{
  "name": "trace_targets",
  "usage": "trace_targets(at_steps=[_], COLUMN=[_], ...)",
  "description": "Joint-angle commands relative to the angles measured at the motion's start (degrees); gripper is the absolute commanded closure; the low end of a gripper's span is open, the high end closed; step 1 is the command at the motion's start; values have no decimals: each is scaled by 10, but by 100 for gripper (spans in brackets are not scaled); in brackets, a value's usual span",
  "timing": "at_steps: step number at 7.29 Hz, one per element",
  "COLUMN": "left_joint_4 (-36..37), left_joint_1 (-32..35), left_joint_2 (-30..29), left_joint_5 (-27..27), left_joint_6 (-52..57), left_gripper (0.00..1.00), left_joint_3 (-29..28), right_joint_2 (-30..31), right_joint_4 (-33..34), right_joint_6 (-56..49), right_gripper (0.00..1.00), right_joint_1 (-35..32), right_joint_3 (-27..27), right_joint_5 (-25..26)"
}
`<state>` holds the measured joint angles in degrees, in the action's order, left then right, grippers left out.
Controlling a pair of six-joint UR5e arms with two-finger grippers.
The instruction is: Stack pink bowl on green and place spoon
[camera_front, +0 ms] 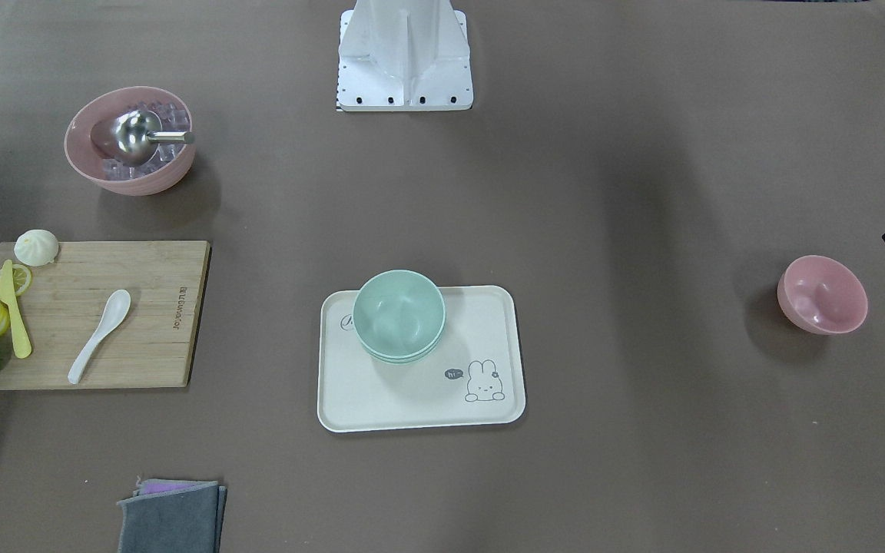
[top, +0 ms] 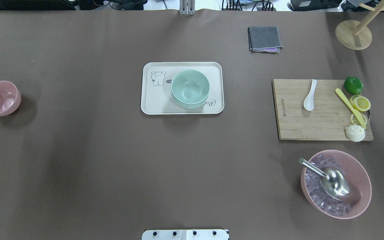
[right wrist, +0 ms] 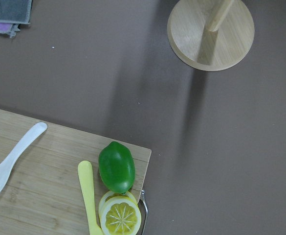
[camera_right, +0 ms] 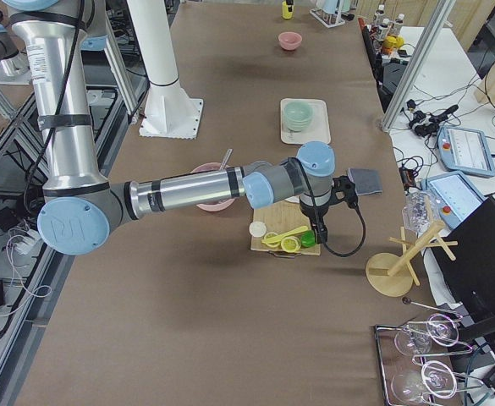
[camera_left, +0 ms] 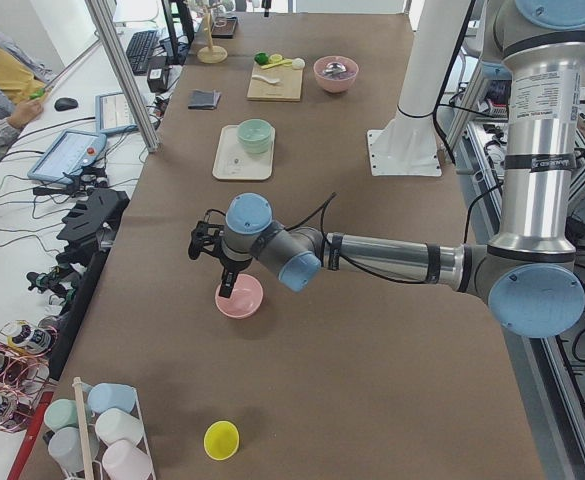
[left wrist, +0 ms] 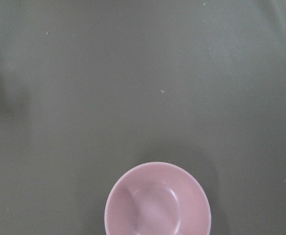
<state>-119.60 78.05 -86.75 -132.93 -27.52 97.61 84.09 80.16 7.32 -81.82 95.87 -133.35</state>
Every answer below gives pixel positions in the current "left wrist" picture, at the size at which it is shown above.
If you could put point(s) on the small pink bowl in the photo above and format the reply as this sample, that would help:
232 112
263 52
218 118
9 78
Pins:
157 198

